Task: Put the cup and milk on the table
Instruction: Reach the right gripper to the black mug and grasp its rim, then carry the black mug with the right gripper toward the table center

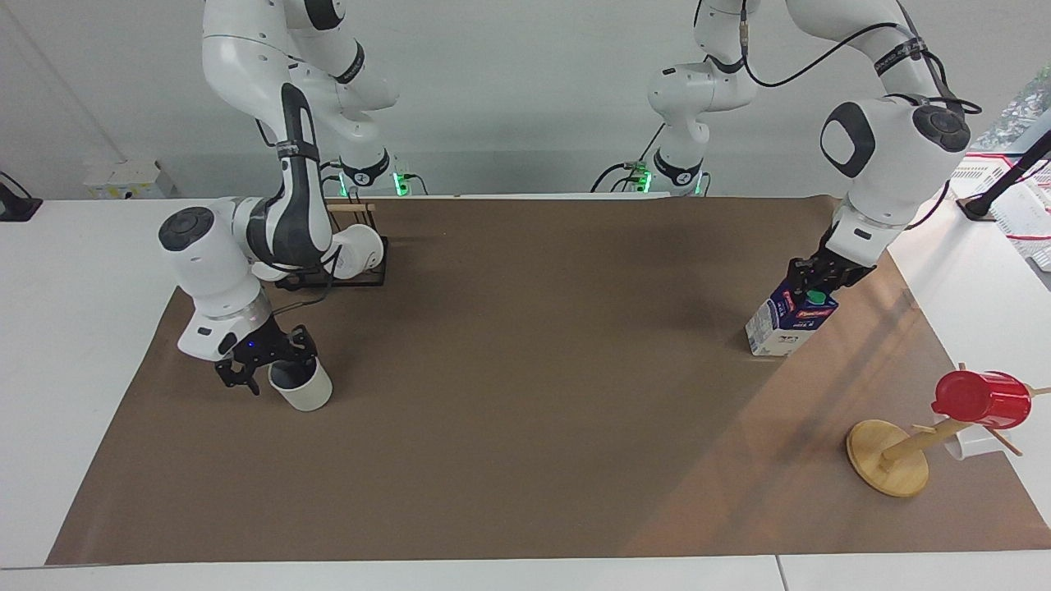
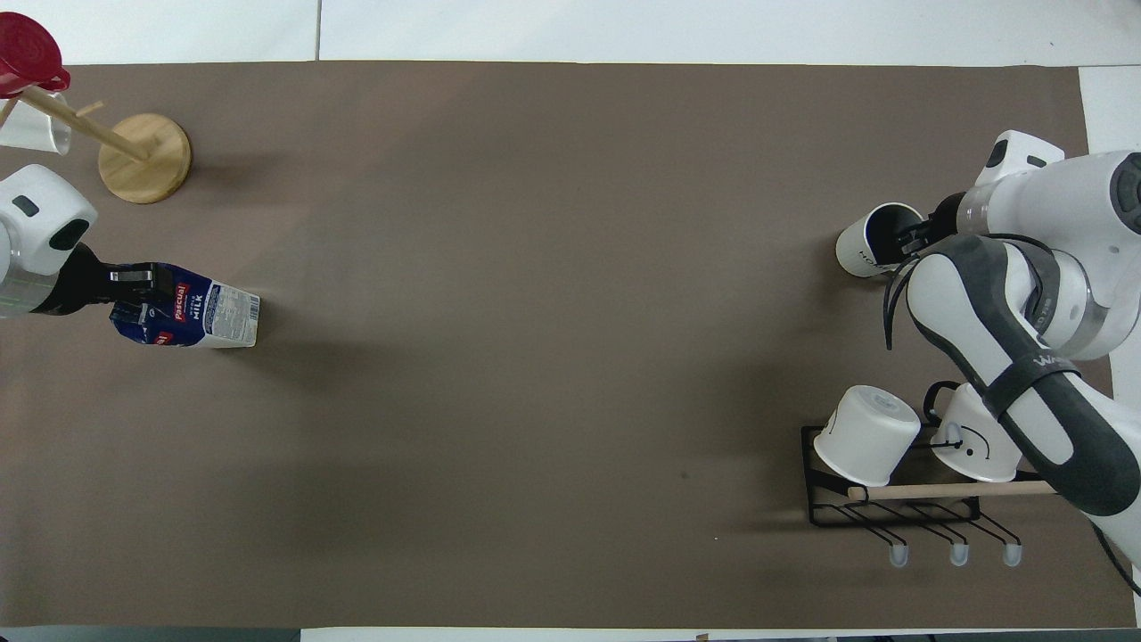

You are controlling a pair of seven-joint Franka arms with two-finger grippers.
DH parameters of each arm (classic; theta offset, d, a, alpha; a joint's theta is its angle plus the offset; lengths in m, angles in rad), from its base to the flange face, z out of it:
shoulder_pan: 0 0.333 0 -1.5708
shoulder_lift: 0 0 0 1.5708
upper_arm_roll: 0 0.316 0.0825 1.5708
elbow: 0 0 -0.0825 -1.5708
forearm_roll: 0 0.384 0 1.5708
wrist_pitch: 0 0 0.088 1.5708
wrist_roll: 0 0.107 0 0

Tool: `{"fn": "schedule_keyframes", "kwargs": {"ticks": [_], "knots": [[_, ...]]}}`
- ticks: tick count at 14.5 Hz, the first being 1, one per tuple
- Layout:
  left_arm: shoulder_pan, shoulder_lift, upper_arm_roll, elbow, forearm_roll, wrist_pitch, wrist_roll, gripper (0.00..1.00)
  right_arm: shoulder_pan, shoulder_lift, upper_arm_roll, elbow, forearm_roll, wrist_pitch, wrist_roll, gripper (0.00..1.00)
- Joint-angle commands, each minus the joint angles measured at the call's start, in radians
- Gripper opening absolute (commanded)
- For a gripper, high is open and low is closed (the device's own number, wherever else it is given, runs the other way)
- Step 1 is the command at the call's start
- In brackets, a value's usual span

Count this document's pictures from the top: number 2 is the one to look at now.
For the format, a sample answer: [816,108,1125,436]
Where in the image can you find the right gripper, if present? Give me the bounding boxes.
[894,192,971,262]

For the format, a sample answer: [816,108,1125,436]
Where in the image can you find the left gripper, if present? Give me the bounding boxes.
[36,243,161,326]

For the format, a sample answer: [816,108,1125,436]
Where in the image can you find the white cup with black inside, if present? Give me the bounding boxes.
[835,202,929,280]

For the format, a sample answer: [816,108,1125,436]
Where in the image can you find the blue and white milk carton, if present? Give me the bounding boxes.
[109,263,261,350]

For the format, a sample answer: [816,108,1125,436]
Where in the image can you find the clear white cup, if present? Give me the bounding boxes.
[0,93,73,157]

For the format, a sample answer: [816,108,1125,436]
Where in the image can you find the plain white cup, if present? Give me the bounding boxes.
[812,384,922,488]

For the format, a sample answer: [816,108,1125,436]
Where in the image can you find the red cup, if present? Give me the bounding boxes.
[0,12,71,98]

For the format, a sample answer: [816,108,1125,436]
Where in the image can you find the wooden mug tree stand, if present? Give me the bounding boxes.
[0,87,193,205]

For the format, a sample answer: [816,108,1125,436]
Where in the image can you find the black rack with wooden bar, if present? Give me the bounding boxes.
[800,424,1059,568]

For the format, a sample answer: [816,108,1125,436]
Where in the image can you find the black cable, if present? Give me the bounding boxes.
[1089,521,1141,598]
[882,251,930,351]

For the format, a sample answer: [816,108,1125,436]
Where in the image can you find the white cup with black handle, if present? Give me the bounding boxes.
[923,381,1024,484]

